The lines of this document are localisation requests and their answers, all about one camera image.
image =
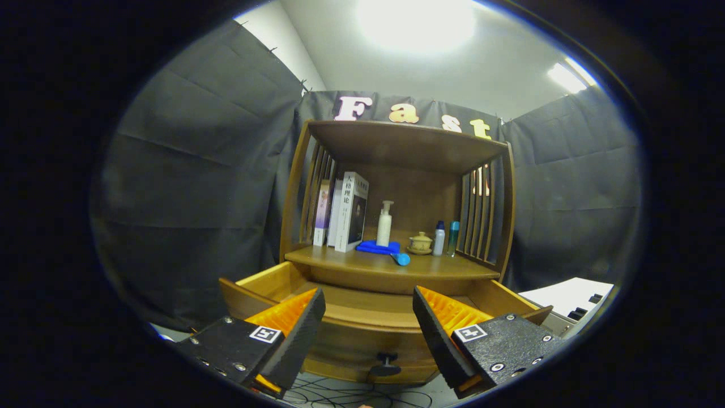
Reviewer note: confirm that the teal bottle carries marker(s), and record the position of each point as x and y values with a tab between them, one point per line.
453	238

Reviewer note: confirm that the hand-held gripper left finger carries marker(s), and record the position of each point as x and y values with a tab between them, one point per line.
297	340

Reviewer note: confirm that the thick white portrait book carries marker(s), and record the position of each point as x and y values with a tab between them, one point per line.
351	215

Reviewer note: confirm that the black drawer knob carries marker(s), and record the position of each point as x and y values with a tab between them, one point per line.
385	369

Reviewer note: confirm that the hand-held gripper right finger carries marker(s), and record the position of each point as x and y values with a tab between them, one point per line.
439	340

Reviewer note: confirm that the blue white cosmetic tube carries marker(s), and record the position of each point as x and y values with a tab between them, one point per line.
401	259

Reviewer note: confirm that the blue folded cloth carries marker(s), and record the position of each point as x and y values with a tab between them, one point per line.
371	248

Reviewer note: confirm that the purple book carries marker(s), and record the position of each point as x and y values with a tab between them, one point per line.
322	215

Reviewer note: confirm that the beige lidded teacup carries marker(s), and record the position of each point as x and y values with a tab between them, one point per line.
420	243

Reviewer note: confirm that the white pump bottle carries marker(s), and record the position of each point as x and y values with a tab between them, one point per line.
384	229

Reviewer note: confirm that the white bottle with blue cap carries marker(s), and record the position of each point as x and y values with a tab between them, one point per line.
439	241

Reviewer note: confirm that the thin white book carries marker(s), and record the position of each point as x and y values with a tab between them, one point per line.
335	215

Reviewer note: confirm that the rectangular ceiling light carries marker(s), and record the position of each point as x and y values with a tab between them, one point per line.
569	76

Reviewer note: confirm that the wooden countertop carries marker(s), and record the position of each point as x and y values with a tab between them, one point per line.
362	263

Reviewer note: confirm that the wooden drawer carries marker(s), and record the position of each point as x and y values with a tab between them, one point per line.
362	340

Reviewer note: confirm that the round ceiling light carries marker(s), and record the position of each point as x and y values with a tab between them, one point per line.
416	22

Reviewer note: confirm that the white appliance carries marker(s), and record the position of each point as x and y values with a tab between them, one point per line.
566	300

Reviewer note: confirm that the brown wooden cabinet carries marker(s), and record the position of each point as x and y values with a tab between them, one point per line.
419	198

